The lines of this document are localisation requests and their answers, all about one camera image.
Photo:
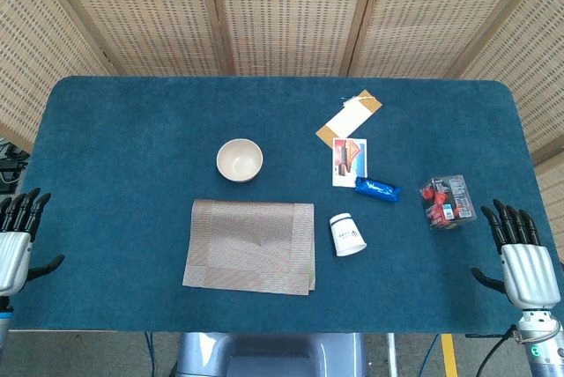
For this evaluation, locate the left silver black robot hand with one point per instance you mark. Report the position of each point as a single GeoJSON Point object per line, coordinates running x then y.
{"type": "Point", "coordinates": [15, 258]}

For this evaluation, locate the blue foil snack packet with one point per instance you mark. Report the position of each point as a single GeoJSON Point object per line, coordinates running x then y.
{"type": "Point", "coordinates": [376, 189]}

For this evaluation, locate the clear box with red parts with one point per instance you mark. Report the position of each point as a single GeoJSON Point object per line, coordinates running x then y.
{"type": "Point", "coordinates": [447, 203]}

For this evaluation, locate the blue-grey robot torso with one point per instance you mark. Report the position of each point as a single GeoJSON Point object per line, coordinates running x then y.
{"type": "Point", "coordinates": [273, 355]}

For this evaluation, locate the bamboo folding screen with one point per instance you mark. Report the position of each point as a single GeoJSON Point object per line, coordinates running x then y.
{"type": "Point", "coordinates": [286, 11]}

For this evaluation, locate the brown and white paper tag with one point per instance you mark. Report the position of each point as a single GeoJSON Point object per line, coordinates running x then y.
{"type": "Point", "coordinates": [348, 119]}

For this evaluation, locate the blue table cloth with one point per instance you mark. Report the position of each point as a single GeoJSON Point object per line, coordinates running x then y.
{"type": "Point", "coordinates": [132, 130]}

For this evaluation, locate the white ceramic bowl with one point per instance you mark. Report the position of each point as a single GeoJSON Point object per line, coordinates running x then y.
{"type": "Point", "coordinates": [239, 159]}

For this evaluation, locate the white table leg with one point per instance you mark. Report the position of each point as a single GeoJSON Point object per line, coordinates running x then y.
{"type": "Point", "coordinates": [391, 355]}

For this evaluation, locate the white paper cup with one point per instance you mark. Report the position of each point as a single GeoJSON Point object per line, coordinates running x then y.
{"type": "Point", "coordinates": [346, 236]}

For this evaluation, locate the photo postcard with red building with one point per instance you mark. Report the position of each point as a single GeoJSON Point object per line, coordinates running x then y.
{"type": "Point", "coordinates": [348, 161]}

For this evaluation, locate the brown woven placemat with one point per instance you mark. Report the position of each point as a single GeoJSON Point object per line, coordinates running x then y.
{"type": "Point", "coordinates": [251, 245]}

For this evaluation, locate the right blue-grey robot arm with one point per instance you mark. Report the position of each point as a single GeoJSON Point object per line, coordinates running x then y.
{"type": "Point", "coordinates": [544, 350]}

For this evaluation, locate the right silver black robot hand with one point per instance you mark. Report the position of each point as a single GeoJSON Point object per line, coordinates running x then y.
{"type": "Point", "coordinates": [529, 275]}

